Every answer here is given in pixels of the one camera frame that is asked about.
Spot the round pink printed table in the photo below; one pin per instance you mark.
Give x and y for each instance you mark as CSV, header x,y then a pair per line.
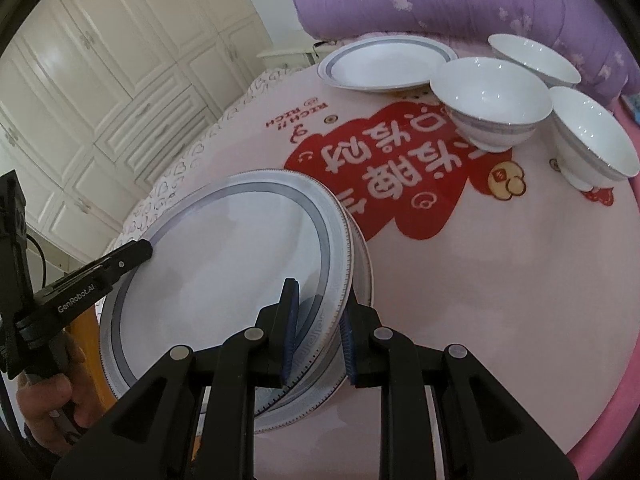
x,y
450,285

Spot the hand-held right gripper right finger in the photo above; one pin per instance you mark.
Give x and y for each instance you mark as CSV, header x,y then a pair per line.
x,y
348,355

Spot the white bowl with grey band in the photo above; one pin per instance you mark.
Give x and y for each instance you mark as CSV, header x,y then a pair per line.
x,y
590,130
490,90
535,57

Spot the white plate with grey rim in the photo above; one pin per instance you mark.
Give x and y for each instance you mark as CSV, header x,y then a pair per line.
x,y
225,260
375,67
320,400

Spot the white wardrobe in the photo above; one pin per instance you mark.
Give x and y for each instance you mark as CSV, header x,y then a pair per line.
x,y
100,85

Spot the purple floral quilt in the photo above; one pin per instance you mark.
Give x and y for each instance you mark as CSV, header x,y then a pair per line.
x,y
450,0

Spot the blue patterned cloth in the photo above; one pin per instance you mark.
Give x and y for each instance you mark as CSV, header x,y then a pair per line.
x,y
634,106

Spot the white nightstand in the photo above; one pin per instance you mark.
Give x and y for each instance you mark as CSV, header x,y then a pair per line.
x,y
285,55

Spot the person's left hand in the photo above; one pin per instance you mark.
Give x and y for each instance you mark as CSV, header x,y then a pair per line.
x,y
50,410

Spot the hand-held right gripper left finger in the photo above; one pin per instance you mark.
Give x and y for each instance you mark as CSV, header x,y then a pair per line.
x,y
289,340

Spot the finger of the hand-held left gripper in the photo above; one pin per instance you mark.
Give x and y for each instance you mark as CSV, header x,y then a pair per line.
x,y
120,260

